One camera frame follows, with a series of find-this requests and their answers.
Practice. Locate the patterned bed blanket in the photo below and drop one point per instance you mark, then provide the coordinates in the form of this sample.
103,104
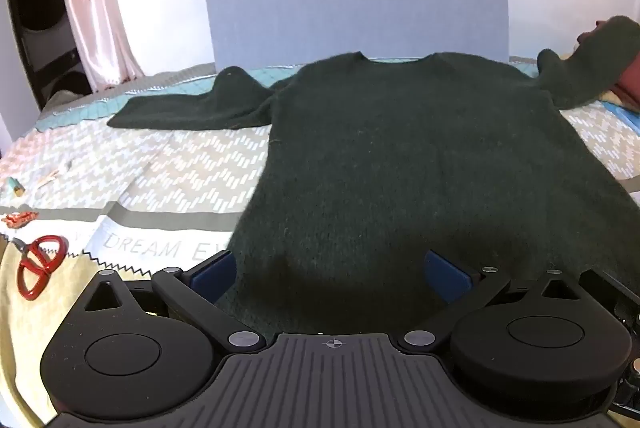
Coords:
175,168

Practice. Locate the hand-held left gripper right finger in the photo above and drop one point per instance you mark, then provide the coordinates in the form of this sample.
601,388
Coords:
447,278

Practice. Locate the dark green knit sweater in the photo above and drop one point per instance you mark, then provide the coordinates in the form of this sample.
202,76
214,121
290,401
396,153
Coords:
400,158

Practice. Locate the small red-orange trinket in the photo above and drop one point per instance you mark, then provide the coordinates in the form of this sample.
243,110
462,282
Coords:
19,217

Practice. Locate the folded rust red cloth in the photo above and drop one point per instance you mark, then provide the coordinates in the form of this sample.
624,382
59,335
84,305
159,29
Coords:
631,81

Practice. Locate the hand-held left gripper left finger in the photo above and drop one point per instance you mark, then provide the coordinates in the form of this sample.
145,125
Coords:
215,275

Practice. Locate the small teal tube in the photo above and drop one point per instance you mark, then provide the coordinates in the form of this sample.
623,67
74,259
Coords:
14,186

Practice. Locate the light blue patterned cloth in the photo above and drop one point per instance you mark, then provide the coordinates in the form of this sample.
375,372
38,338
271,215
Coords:
620,111

